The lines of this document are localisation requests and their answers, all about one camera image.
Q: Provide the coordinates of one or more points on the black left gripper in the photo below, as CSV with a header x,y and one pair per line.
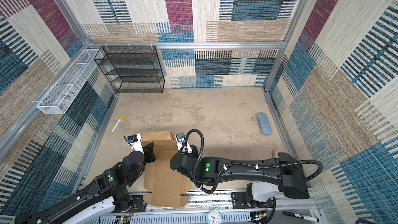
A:
x,y
146,151

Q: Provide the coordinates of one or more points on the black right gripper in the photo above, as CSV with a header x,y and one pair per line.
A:
x,y
195,151

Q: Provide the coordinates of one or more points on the brown cardboard box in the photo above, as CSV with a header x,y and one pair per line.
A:
x,y
166,186

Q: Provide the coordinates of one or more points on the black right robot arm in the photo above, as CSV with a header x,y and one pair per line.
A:
x,y
207,173

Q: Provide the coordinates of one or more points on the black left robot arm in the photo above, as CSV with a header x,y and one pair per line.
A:
x,y
106,194

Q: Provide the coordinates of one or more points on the yellow-capped white marker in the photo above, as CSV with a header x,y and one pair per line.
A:
x,y
116,124

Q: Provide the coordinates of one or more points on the small teal alarm clock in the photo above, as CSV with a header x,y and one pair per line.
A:
x,y
214,217

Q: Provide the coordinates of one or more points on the blue-grey glasses case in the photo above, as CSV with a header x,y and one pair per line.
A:
x,y
264,124

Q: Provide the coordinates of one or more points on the black marker pen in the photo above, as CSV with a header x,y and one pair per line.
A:
x,y
300,216

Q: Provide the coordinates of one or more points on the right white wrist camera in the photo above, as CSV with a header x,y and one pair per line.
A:
x,y
181,140

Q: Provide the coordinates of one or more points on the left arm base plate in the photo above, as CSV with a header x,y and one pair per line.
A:
x,y
138,205

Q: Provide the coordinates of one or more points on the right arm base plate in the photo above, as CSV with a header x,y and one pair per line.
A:
x,y
240,201

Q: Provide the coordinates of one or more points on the black wire shelf rack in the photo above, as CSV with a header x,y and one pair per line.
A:
x,y
131,69

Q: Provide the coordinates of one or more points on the white wire mesh basket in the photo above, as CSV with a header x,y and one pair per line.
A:
x,y
65,90

